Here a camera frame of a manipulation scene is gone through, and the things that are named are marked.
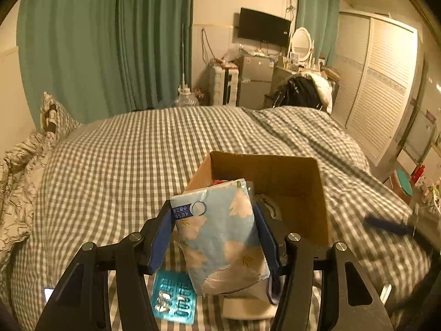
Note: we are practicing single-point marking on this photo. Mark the red packet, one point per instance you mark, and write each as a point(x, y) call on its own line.
point(220, 181)

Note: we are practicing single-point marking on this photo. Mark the brown cardboard box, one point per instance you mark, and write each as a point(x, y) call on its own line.
point(296, 193)

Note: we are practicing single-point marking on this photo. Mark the white leaf print quilt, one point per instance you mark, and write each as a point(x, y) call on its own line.
point(17, 186)

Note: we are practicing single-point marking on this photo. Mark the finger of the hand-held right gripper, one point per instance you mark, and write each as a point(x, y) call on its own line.
point(389, 226)

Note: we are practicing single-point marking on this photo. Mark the grey checkered pillow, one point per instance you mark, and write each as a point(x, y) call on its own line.
point(58, 117)

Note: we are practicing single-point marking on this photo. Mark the wide green curtain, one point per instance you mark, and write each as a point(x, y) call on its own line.
point(103, 41)

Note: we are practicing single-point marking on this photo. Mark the narrow green curtain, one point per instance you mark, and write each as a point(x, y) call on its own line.
point(317, 17)

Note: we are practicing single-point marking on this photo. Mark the white plastic drawer unit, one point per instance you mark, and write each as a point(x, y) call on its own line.
point(222, 84)

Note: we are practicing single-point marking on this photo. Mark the black wall television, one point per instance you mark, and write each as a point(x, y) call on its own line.
point(263, 27)

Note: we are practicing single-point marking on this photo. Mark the white flat packet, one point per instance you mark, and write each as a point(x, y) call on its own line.
point(241, 305)

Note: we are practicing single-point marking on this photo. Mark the black jacket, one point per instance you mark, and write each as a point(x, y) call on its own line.
point(298, 91)

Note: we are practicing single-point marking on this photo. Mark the grey small refrigerator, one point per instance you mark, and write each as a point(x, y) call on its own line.
point(255, 79)

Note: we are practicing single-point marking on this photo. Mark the white louvered wardrobe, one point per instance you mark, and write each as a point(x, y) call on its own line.
point(379, 86)

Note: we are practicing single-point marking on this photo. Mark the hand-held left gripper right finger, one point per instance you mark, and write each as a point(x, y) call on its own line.
point(266, 243)

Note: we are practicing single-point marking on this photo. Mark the teal round stool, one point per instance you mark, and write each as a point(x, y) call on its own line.
point(403, 181)

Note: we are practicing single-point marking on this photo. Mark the blue floral tissue pack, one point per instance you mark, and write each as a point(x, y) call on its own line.
point(220, 234)

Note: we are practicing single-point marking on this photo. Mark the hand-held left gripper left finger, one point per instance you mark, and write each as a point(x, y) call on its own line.
point(161, 243)

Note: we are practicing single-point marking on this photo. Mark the red bottle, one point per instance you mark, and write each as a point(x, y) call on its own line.
point(418, 174)

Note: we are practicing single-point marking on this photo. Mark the white oval vanity mirror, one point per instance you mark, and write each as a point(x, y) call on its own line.
point(301, 43)

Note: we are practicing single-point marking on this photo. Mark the white phone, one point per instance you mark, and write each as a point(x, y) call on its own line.
point(49, 293)

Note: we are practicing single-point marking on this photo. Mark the clear large water bottle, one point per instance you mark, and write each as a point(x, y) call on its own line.
point(184, 99)

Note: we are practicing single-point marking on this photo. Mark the teal pill blister pack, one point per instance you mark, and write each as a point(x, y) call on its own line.
point(174, 300)

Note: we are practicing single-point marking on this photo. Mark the white puffy jacket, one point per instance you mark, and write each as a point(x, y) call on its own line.
point(325, 91)

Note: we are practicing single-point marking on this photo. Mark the grey checkered bed blanket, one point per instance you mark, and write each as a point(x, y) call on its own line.
point(131, 165)

